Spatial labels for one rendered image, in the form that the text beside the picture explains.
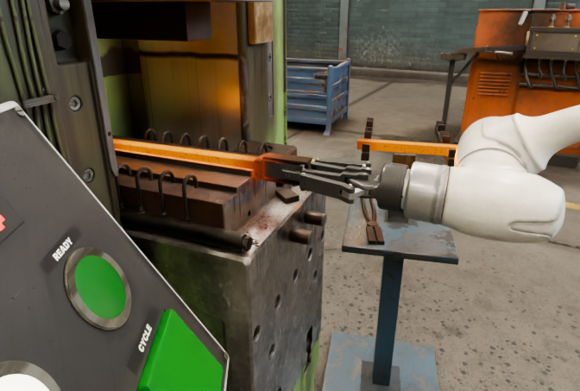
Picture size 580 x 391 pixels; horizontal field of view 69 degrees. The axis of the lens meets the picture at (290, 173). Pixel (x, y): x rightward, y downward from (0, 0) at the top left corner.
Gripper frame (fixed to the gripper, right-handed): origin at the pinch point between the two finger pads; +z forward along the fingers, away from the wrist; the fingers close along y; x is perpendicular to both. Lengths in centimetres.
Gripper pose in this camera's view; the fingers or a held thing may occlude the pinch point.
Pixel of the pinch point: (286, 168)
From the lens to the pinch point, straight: 72.8
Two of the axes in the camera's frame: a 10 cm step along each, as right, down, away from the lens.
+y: 3.8, -3.4, 8.6
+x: 0.2, -9.3, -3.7
